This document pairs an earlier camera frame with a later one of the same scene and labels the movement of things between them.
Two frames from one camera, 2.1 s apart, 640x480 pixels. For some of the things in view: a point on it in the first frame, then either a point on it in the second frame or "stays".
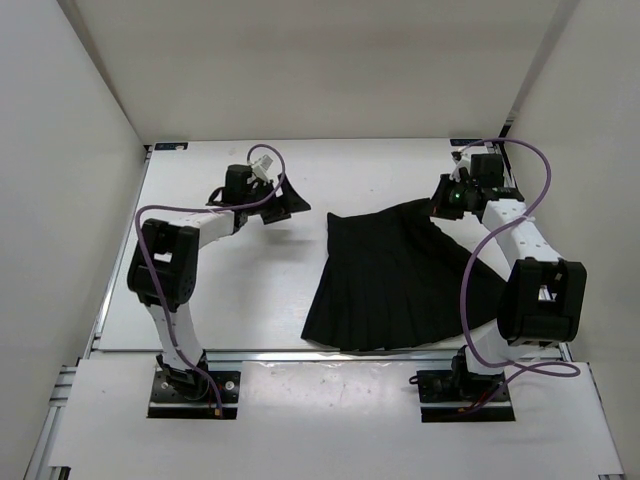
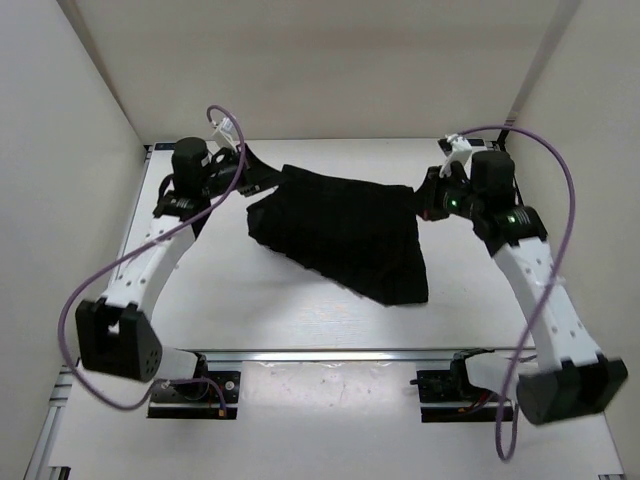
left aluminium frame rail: x=38 y=467 stays
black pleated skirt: x=394 y=277 → x=364 y=235
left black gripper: x=285 y=205 → x=256 y=176
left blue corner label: x=170 y=146 stays
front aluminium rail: x=328 y=357 stays
